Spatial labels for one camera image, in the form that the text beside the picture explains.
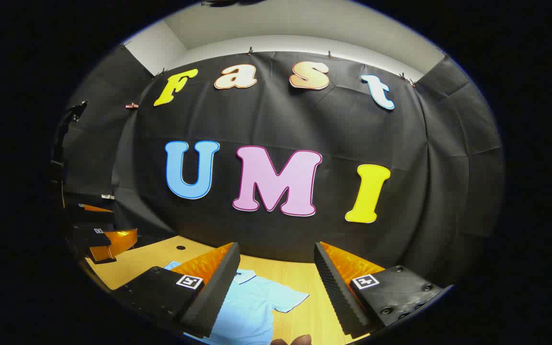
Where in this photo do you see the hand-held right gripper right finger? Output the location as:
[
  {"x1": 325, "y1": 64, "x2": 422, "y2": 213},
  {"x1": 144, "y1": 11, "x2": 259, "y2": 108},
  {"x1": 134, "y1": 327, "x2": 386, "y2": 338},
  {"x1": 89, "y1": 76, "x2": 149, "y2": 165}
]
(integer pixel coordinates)
[{"x1": 313, "y1": 241, "x2": 455, "y2": 337}]

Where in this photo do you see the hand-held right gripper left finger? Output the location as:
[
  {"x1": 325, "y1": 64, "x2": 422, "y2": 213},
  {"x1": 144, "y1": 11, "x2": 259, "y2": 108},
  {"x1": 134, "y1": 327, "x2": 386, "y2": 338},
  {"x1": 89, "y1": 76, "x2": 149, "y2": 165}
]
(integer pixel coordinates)
[{"x1": 112, "y1": 242, "x2": 241, "y2": 338}]

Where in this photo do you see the light blue T-shirt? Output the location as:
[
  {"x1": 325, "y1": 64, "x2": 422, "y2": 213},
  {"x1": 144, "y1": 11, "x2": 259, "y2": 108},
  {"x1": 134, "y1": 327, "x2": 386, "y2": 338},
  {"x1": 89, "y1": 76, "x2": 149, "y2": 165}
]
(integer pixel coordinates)
[{"x1": 163, "y1": 260, "x2": 310, "y2": 345}]

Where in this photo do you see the black backdrop cloth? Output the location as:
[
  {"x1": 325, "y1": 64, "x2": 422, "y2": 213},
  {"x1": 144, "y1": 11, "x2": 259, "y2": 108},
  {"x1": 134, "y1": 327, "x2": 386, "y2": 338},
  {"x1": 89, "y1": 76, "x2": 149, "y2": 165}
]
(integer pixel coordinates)
[{"x1": 60, "y1": 46, "x2": 506, "y2": 288}]

